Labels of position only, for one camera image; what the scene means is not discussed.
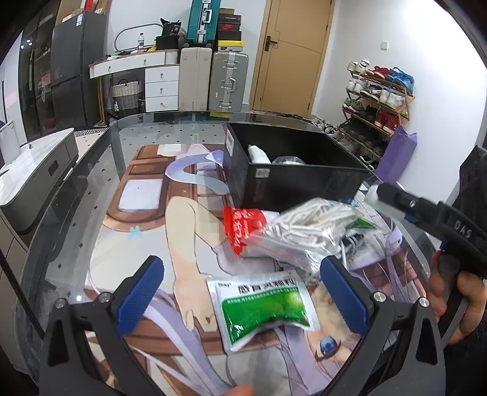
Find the white drawer unit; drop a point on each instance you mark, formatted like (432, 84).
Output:
(161, 89)

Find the printed table mat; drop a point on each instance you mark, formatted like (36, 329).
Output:
(152, 228)

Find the printed plastic bag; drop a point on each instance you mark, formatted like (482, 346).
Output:
(289, 160)

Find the black white patterned rug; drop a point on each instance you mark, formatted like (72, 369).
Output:
(91, 131)

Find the group of sneakers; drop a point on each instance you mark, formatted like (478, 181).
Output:
(380, 95)

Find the cardboard boxes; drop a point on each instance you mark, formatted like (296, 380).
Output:
(83, 7)

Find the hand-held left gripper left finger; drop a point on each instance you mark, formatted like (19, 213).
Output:
(140, 293)

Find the white desk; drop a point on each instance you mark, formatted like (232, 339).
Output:
(129, 61)

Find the teal suitcase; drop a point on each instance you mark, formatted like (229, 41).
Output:
(201, 21)

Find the wooden door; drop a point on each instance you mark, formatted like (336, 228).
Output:
(296, 57)

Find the wicker basket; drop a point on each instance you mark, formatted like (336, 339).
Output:
(127, 97)

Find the purple bag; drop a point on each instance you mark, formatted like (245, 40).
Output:
(399, 156)

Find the dark glass cabinet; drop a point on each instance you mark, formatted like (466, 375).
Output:
(38, 76)

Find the silver suitcase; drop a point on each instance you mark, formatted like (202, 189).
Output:
(228, 80)

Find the brown shoe box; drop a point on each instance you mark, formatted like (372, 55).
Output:
(227, 11)

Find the black yellow shoe box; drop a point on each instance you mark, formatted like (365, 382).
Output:
(229, 45)

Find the black storage box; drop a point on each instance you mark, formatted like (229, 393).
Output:
(289, 186)

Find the curved metal bar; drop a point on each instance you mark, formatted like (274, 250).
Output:
(125, 27)

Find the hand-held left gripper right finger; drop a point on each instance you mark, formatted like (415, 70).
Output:
(342, 293)

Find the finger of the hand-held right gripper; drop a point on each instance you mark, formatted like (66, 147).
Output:
(403, 200)

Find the person's right hand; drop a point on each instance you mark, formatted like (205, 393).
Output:
(471, 300)

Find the red snack packet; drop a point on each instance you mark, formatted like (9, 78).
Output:
(237, 228)

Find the white appliance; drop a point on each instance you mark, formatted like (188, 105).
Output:
(9, 142)

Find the wooden shoe rack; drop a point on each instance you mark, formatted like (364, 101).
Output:
(407, 102)

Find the black bag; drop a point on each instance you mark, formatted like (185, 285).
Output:
(169, 36)

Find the beige suitcase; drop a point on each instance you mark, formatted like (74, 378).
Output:
(196, 80)

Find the white foam wrap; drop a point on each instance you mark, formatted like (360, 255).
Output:
(258, 154)

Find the green white medicine sachet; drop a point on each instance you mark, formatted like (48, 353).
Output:
(262, 312)
(361, 225)

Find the water bottle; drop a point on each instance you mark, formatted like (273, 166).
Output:
(141, 43)

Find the black red logo shoe box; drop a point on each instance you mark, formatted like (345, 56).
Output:
(229, 26)

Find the dark grey fridge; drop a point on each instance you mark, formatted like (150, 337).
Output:
(76, 57)

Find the pile of loose shoes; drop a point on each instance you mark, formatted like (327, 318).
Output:
(323, 123)

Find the person's left hand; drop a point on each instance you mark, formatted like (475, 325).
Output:
(232, 391)

